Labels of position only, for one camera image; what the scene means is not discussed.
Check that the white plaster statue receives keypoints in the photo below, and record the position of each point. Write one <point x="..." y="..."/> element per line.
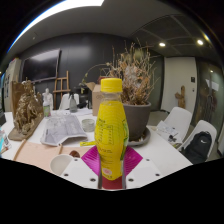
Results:
<point x="49" y="95"/>

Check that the colourful book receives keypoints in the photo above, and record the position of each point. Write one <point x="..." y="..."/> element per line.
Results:
<point x="4" y="141"/>

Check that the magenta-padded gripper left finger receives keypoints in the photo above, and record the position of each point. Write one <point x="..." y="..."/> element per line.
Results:
<point x="83" y="173"/>

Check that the black flat device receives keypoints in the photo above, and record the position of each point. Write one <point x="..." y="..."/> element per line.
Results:
<point x="2" y="118"/>

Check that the grey spray bottle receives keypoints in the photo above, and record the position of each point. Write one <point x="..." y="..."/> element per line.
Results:
<point x="73" y="105"/>

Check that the black wall screen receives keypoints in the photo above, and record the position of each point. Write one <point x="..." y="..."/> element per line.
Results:
<point x="41" y="65"/>

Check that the small round glass jar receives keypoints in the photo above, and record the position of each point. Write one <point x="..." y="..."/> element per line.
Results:
<point x="88" y="125"/>

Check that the loose white papers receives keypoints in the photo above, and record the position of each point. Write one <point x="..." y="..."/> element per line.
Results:
<point x="168" y="131"/>

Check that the cardboard box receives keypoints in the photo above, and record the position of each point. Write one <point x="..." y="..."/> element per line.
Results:
<point x="98" y="100"/>

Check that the white cabinet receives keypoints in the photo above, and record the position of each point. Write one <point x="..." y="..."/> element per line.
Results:
<point x="11" y="76"/>

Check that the folded newspaper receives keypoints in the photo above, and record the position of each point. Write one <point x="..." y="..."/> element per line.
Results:
<point x="61" y="130"/>

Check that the white chair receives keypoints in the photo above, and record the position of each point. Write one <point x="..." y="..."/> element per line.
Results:
<point x="65" y="101"/>
<point x="208" y="128"/>
<point x="180" y="120"/>

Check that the wooden figure sculpture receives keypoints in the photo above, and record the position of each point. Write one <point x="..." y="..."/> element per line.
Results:
<point x="181" y="96"/>

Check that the dried plant in grey pot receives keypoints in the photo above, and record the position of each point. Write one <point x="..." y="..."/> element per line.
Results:
<point x="136" y="120"/>

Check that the round ceiling spotlight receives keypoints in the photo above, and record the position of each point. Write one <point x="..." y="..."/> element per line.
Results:
<point x="162" y="44"/>
<point x="200" y="42"/>

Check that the white cup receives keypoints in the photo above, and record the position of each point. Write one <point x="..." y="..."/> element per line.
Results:
<point x="60" y="163"/>

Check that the white spray bottle green label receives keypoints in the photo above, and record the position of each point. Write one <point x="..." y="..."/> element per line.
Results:
<point x="46" y="108"/>

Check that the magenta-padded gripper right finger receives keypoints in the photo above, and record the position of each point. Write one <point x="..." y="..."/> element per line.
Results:
<point x="141" y="173"/>

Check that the black backpack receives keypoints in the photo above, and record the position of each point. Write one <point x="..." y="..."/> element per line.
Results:
<point x="198" y="146"/>

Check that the yellow drink bottle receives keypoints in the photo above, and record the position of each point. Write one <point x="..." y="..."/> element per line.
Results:
<point x="110" y="126"/>

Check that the golden brown relief sculpture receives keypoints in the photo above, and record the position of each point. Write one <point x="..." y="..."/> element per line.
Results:
<point x="26" y="110"/>

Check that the grey plant saucer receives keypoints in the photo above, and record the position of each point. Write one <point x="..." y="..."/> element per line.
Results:
<point x="145" y="140"/>

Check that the wooden easel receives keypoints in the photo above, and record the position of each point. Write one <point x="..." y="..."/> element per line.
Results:
<point x="61" y="90"/>

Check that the light wooden board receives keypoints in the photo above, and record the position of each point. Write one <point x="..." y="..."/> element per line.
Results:
<point x="85" y="151"/>
<point x="36" y="155"/>

